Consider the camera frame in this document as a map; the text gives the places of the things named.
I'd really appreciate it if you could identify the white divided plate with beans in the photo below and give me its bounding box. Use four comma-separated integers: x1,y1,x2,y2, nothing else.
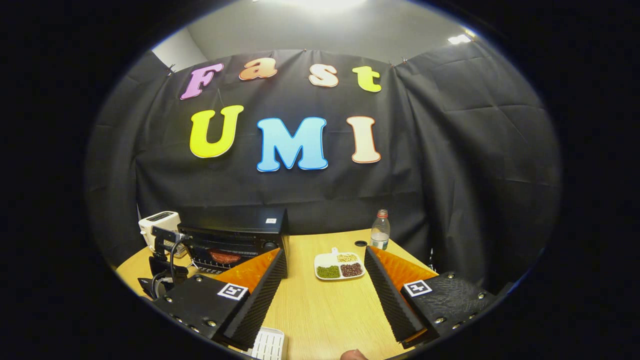
314,248,366,281

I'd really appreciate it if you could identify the clear plastic bottle red label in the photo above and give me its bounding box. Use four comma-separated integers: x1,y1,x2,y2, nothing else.
370,209,391,251

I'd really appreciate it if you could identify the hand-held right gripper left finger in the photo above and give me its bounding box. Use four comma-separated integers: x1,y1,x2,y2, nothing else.
150,247,288,351

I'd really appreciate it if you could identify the red raw meat slice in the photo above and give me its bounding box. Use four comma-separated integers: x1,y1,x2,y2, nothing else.
209,250,242,265

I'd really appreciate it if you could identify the white toaster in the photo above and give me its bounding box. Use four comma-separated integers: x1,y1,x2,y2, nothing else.
138,211,182,253

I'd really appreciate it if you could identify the white slotted tray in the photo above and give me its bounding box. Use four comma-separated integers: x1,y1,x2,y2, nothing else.
245,326,287,360

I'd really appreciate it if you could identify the black backdrop cloth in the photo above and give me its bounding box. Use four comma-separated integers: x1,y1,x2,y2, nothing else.
85,40,563,296

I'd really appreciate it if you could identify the black electric oven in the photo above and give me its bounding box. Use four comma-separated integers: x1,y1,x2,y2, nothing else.
177,207,291,276

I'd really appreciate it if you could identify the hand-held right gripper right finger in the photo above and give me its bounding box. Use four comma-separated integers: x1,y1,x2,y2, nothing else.
364,245,498,350

